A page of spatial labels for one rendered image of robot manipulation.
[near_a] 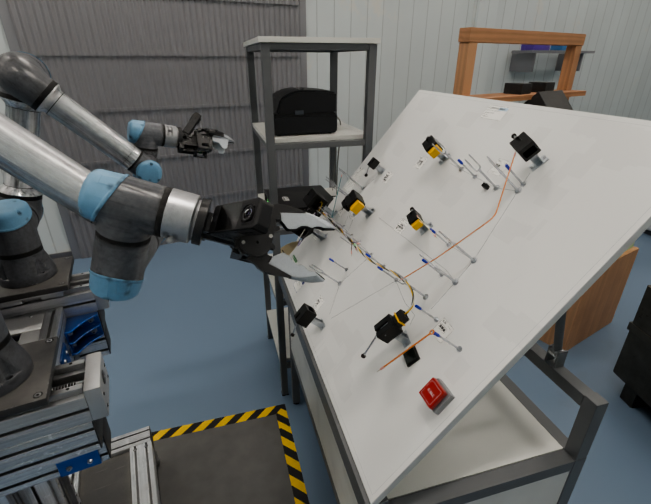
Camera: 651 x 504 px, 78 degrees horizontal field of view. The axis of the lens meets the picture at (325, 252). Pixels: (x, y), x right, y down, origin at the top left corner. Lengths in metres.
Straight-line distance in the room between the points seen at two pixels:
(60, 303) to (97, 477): 0.88
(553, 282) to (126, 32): 3.87
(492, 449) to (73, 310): 1.33
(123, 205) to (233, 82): 3.79
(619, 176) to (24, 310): 1.61
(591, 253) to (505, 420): 0.63
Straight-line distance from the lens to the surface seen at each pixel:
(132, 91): 4.23
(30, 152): 0.79
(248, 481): 2.17
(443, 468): 1.23
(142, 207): 0.61
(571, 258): 0.97
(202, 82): 4.29
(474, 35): 3.29
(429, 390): 0.97
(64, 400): 1.08
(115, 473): 2.10
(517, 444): 1.35
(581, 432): 1.32
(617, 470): 2.59
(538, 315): 0.94
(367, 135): 1.90
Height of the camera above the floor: 1.77
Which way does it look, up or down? 26 degrees down
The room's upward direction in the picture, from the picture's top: straight up
